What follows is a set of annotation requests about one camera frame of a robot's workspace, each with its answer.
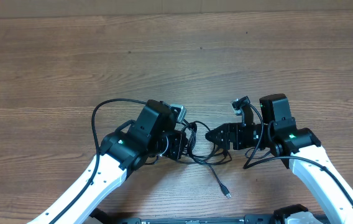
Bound black usb cables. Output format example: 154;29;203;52
176;119;233;200

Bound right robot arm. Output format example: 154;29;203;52
205;93;353;223

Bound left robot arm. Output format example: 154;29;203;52
32;100;188;223

